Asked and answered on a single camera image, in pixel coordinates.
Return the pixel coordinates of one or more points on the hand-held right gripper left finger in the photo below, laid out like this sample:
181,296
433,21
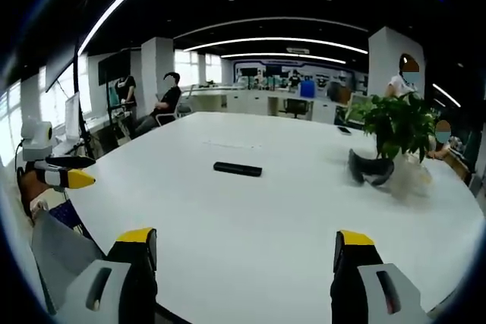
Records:
114,274

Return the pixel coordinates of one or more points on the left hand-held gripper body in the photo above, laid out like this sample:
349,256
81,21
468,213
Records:
36,140

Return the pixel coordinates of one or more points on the white office chair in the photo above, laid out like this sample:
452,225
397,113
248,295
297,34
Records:
167,118

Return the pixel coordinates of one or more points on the black wall screen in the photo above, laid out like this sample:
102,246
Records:
112,68

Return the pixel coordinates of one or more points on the black tripod stand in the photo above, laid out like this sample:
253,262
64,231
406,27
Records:
80,111

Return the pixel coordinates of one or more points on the green potted plant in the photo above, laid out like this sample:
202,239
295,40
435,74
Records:
398,126

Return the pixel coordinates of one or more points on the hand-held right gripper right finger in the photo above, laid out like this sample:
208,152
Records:
364,278

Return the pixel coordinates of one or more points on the black remote control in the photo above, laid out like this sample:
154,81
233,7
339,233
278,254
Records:
238,169

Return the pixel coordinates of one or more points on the white counter desk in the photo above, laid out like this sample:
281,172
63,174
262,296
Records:
247,102

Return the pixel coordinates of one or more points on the black office chair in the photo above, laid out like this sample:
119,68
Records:
297,107

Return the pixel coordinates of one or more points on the black headset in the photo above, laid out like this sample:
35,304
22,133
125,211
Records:
370,170

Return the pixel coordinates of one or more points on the person's left hand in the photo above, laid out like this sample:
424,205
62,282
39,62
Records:
32,187

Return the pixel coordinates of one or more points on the ceiling light strip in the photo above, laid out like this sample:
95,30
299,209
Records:
114,9
273,41
283,55

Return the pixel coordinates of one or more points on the blue patterned cloth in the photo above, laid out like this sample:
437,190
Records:
70,219

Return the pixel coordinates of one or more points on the blue box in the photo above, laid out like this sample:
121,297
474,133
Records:
307,89

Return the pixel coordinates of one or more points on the smartphone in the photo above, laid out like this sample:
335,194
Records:
344,130

